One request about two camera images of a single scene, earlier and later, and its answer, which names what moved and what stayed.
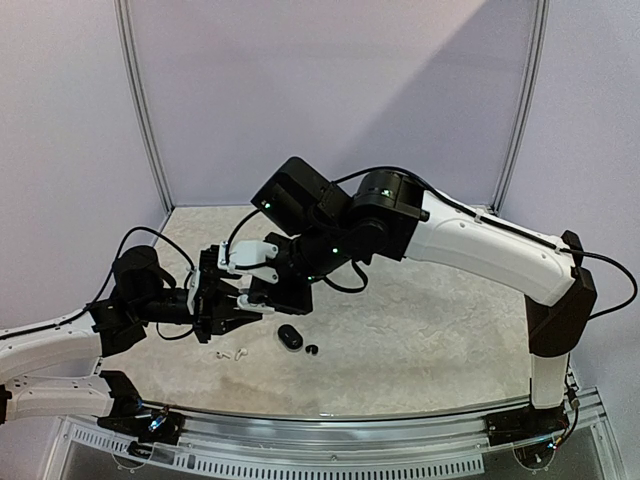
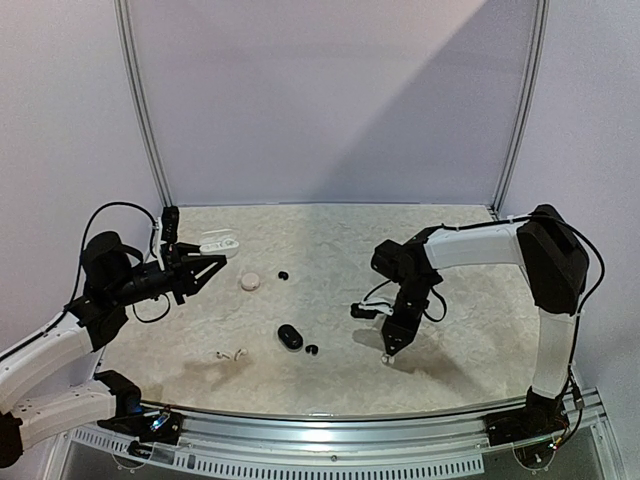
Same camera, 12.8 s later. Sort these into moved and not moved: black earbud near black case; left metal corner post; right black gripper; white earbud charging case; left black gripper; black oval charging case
Moved: right black gripper; white earbud charging case; left black gripper
Not moved: left metal corner post; black oval charging case; black earbud near black case
